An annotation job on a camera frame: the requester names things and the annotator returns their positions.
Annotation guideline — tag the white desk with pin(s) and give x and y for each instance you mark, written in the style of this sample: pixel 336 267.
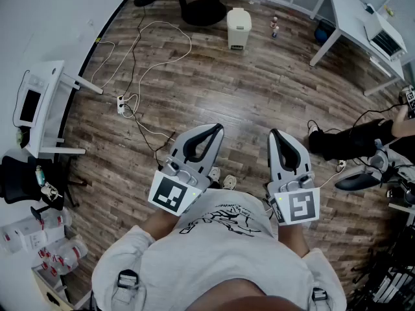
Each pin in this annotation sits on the white desk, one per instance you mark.
pixel 350 15

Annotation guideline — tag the white plug adapter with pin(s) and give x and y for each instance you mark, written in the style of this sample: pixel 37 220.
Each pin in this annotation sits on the white plug adapter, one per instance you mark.
pixel 341 165

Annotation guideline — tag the person's right forearm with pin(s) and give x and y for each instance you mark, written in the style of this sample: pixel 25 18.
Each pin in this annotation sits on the person's right forearm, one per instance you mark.
pixel 293 238

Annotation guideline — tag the small blue bottle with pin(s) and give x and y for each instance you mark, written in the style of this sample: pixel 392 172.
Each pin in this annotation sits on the small blue bottle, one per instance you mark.
pixel 275 32

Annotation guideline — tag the white appliance with black screen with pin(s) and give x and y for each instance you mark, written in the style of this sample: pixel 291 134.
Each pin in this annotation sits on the white appliance with black screen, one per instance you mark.
pixel 30 105

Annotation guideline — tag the another person's forearm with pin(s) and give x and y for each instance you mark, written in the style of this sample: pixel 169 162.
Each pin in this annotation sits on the another person's forearm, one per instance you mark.
pixel 400 126

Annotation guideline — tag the person's left forearm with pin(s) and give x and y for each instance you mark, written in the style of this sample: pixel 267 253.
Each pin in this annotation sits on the person's left forearm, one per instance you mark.
pixel 160 223

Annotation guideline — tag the pile of clear plastic bottles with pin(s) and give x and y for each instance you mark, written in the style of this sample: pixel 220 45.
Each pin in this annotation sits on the pile of clear plastic bottles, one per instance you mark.
pixel 61 253

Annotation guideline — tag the person's left shoe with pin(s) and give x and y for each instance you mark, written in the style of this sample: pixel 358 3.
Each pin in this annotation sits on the person's left shoe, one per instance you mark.
pixel 214 175

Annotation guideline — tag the black metal rack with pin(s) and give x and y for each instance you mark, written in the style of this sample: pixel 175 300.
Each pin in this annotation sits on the black metal rack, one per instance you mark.
pixel 389 280

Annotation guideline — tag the black office chair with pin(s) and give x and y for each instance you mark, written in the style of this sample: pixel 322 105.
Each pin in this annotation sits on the black office chair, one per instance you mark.
pixel 16 180

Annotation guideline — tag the white side table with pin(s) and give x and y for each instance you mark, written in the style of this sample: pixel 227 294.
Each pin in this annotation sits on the white side table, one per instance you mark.
pixel 53 76

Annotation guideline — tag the white pedal trash bin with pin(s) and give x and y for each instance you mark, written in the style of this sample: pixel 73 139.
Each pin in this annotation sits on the white pedal trash bin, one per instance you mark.
pixel 238 24

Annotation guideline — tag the small white charger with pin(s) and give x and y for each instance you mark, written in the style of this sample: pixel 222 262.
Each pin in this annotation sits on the small white charger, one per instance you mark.
pixel 370 8

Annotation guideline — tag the person's grey t-shirt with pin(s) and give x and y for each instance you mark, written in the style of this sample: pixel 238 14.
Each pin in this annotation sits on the person's grey t-shirt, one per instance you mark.
pixel 220 258

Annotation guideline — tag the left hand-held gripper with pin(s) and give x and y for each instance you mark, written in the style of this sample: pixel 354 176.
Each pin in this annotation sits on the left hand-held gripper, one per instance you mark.
pixel 168 194

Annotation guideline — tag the blue ball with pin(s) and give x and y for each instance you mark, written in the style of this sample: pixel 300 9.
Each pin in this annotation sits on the blue ball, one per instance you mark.
pixel 324 32

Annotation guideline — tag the cardboard box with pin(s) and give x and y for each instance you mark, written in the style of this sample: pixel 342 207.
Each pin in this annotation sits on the cardboard box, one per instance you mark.
pixel 48 290

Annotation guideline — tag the white power strip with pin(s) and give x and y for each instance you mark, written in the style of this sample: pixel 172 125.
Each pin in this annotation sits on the white power strip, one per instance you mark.
pixel 121 104

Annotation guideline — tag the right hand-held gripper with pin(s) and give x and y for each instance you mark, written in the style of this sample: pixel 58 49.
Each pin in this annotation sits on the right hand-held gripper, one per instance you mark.
pixel 301 206

